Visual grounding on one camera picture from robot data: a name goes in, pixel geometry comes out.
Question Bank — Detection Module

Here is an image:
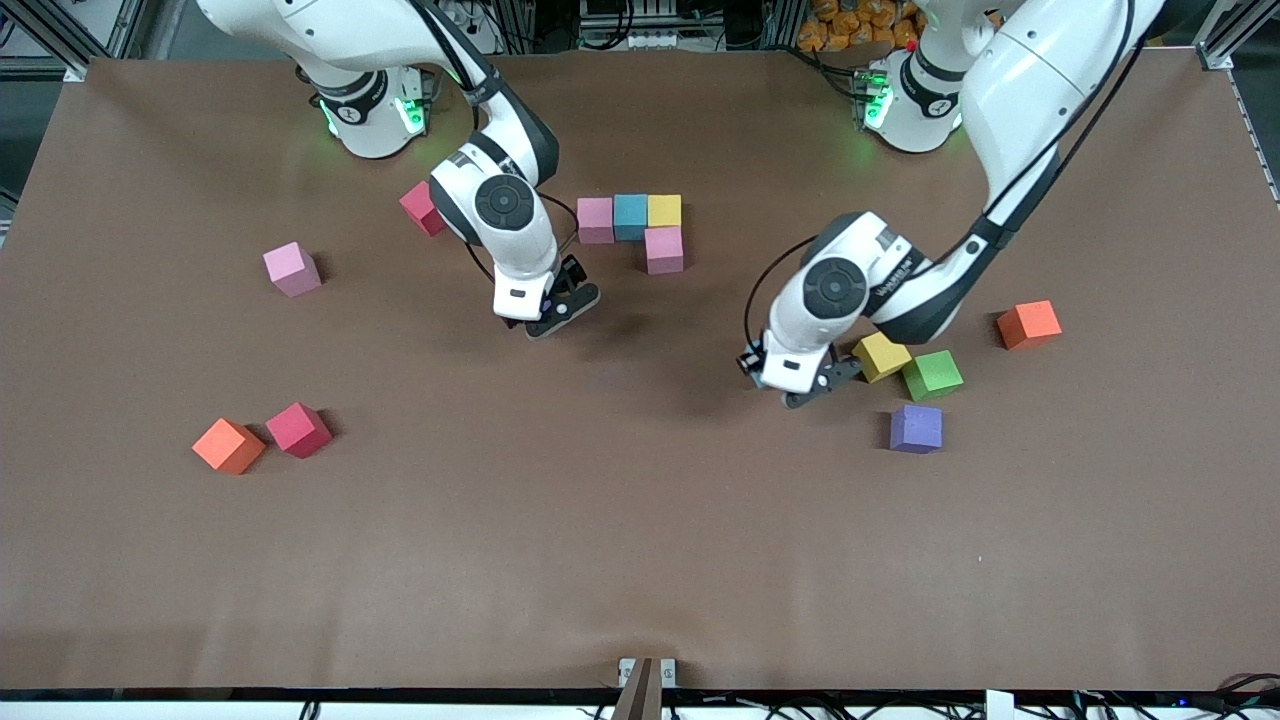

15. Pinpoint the aluminium frame rail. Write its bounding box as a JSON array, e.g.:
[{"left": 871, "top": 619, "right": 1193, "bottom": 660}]
[{"left": 610, "top": 657, "right": 664, "bottom": 720}]

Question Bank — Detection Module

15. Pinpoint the white power strip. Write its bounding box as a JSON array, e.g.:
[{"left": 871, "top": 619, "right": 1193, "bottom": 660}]
[{"left": 440, "top": 0, "right": 496, "bottom": 56}]

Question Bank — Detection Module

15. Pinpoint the black cable bundle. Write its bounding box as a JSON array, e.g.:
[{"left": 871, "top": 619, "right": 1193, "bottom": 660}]
[{"left": 1060, "top": 672, "right": 1280, "bottom": 720}]

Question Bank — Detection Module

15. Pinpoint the orange snack bag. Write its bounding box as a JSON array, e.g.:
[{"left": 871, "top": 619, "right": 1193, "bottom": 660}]
[{"left": 797, "top": 0, "right": 921, "bottom": 53}]

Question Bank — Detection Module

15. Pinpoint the green foam cube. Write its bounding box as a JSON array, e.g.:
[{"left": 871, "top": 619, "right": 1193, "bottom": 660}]
[{"left": 902, "top": 350, "right": 965, "bottom": 403}]

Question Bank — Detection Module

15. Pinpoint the orange foam cube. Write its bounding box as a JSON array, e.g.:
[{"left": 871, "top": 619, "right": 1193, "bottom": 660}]
[
  {"left": 996, "top": 300, "right": 1063, "bottom": 352},
  {"left": 192, "top": 417, "right": 266, "bottom": 476}
]

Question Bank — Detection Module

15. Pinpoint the silver aluminium frame post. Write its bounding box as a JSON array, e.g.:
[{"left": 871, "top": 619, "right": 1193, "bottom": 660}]
[
  {"left": 0, "top": 0, "right": 151, "bottom": 83},
  {"left": 1193, "top": 0, "right": 1280, "bottom": 73}
]

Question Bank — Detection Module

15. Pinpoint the crimson foam cube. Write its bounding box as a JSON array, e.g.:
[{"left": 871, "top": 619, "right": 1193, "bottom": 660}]
[
  {"left": 399, "top": 181, "right": 448, "bottom": 238},
  {"left": 265, "top": 402, "right": 333, "bottom": 460}
]

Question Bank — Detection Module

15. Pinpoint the brown table mat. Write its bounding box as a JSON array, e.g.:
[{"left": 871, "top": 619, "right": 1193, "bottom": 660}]
[{"left": 0, "top": 48, "right": 1280, "bottom": 693}]

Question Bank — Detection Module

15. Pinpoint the white equipment box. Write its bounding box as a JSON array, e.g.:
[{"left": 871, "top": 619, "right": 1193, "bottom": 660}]
[{"left": 578, "top": 0, "right": 701, "bottom": 51}]

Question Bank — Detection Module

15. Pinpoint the pink foam cube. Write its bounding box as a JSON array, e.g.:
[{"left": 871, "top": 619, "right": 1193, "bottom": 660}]
[
  {"left": 263, "top": 241, "right": 323, "bottom": 299},
  {"left": 644, "top": 226, "right": 686, "bottom": 276},
  {"left": 576, "top": 197, "right": 615, "bottom": 246}
]

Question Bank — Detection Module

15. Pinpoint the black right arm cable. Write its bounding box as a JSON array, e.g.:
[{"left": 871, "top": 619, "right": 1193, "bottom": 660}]
[{"left": 405, "top": 0, "right": 581, "bottom": 286}]

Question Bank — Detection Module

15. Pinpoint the silver camera pole bracket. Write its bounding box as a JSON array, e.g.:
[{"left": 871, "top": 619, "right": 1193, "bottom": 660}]
[{"left": 617, "top": 656, "right": 678, "bottom": 691}]

